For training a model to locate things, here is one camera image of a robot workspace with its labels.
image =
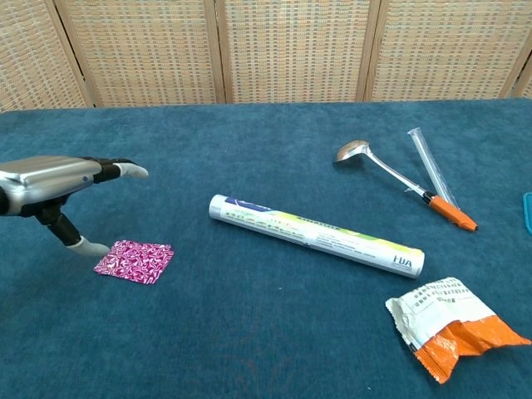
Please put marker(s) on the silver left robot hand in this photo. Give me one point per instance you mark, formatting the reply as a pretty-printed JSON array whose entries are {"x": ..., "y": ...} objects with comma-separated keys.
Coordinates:
[{"x": 45, "y": 178}]

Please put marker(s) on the pink patterned card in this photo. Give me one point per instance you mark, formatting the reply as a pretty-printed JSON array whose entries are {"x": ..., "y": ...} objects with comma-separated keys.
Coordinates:
[{"x": 137, "y": 262}]

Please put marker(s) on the woven folding screen panel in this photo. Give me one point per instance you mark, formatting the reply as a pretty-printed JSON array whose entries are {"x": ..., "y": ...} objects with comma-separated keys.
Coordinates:
[
  {"x": 141, "y": 50},
  {"x": 29, "y": 54},
  {"x": 524, "y": 85},
  {"x": 449, "y": 50},
  {"x": 295, "y": 50}
]

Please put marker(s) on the teal table cloth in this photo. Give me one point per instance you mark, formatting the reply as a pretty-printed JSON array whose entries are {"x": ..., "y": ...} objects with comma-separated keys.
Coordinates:
[{"x": 232, "y": 324}]

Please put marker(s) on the white printed cylinder tube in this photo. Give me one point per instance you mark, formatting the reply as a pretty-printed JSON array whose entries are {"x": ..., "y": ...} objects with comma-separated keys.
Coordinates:
[{"x": 316, "y": 234}]

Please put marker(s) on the clear plastic tube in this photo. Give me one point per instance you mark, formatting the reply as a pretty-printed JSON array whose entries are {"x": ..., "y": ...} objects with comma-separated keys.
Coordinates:
[{"x": 428, "y": 162}]

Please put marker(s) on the white orange snack wrapper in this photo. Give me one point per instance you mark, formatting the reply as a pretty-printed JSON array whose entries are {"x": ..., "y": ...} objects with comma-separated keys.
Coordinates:
[{"x": 440, "y": 320}]

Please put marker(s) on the teal plastic container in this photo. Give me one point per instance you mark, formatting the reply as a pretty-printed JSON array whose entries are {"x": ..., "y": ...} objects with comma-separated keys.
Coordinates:
[{"x": 528, "y": 212}]

